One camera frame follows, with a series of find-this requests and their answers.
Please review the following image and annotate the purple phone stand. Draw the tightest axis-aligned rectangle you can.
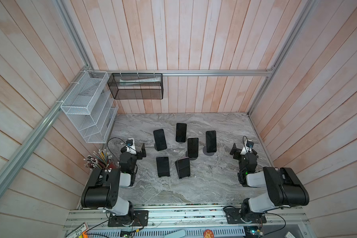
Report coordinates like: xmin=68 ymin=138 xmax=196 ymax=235
xmin=203 ymin=145 xmax=217 ymax=156

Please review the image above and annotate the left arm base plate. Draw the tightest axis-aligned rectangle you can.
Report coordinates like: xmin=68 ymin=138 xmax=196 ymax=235
xmin=108 ymin=210 xmax=149 ymax=227

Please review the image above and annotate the red pencil cup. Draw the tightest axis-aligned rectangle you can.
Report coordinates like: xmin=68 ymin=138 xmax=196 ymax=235
xmin=105 ymin=160 xmax=118 ymax=171

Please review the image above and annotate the white wire mesh shelf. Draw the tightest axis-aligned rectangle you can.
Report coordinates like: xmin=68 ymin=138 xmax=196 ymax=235
xmin=61 ymin=70 xmax=119 ymax=144

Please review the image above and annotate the bundle of pencils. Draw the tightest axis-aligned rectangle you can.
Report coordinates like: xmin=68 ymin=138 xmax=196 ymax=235
xmin=84 ymin=149 xmax=112 ymax=170

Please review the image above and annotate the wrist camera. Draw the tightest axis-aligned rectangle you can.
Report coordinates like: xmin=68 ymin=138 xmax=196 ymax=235
xmin=126 ymin=138 xmax=137 ymax=155
xmin=241 ymin=139 xmax=254 ymax=155

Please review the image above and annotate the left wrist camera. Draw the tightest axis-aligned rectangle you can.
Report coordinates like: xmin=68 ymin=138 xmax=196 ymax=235
xmin=126 ymin=138 xmax=137 ymax=155

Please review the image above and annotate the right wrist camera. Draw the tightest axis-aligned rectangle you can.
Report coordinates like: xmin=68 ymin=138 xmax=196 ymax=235
xmin=241 ymin=139 xmax=254 ymax=155

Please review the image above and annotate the black mesh basket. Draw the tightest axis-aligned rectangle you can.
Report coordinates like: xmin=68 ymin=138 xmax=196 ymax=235
xmin=107 ymin=72 xmax=164 ymax=100

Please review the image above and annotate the black phone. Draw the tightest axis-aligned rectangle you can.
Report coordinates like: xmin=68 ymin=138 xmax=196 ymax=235
xmin=156 ymin=156 xmax=170 ymax=178
xmin=206 ymin=131 xmax=217 ymax=153

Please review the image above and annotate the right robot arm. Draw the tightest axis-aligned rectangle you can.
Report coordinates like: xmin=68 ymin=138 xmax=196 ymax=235
xmin=224 ymin=141 xmax=309 ymax=224

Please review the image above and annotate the aluminium rail front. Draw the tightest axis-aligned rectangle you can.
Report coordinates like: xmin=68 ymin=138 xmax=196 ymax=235
xmin=62 ymin=203 xmax=310 ymax=231

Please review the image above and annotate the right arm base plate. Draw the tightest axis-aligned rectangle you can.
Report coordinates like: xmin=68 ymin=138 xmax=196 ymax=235
xmin=223 ymin=206 xmax=267 ymax=224

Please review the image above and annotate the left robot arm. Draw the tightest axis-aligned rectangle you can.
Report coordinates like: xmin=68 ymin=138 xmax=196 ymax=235
xmin=80 ymin=140 xmax=146 ymax=219

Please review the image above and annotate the grey round stand centre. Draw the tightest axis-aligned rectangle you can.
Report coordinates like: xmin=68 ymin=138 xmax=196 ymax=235
xmin=187 ymin=150 xmax=198 ymax=160

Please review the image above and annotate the blue phone back left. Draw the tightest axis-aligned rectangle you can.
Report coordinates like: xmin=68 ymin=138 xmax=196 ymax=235
xmin=153 ymin=129 xmax=167 ymax=151

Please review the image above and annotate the green phone back centre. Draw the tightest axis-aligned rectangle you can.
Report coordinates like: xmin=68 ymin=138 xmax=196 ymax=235
xmin=176 ymin=123 xmax=187 ymax=143

